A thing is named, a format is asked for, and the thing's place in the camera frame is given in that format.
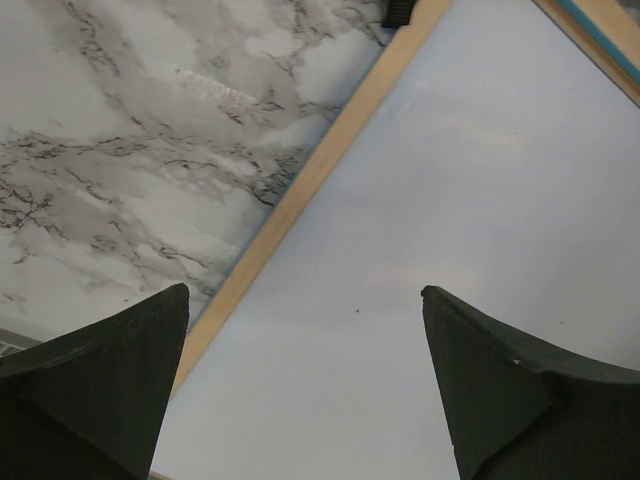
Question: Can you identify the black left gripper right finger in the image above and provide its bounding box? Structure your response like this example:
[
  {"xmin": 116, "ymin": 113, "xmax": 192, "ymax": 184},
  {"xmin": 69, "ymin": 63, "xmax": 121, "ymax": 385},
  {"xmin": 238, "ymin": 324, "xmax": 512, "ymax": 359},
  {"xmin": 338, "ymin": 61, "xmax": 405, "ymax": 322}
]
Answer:
[{"xmin": 422, "ymin": 286, "xmax": 639, "ymax": 479}]

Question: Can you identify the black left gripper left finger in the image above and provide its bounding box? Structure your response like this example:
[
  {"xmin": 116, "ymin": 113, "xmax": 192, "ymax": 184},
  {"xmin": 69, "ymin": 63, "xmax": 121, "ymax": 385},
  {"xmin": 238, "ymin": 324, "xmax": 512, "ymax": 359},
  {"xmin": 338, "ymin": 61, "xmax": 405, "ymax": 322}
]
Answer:
[{"xmin": 1, "ymin": 283, "xmax": 190, "ymax": 479}]

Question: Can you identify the colourful balloon photo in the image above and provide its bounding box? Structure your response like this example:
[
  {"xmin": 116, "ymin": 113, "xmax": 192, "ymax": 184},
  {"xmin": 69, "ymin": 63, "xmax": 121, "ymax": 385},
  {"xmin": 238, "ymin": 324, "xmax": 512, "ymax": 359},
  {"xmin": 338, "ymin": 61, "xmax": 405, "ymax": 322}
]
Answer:
[{"xmin": 153, "ymin": 1, "xmax": 639, "ymax": 479}]

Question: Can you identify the wooden picture frame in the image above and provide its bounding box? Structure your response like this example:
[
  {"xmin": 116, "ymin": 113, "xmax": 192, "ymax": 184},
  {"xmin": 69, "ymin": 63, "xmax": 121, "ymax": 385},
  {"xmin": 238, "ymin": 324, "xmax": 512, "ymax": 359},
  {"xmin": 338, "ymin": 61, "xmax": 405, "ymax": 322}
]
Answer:
[{"xmin": 172, "ymin": 1, "xmax": 639, "ymax": 392}]

